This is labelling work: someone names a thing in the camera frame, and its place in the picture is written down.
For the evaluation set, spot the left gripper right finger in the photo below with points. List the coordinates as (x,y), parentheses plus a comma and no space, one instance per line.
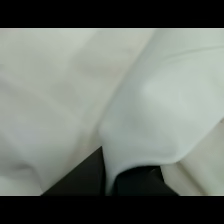
(143,183)

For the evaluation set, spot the white long-sleeved shirt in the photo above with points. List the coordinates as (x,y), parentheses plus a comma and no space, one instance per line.
(66,100)

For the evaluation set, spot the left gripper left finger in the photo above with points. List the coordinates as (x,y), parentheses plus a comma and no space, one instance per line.
(85,178)

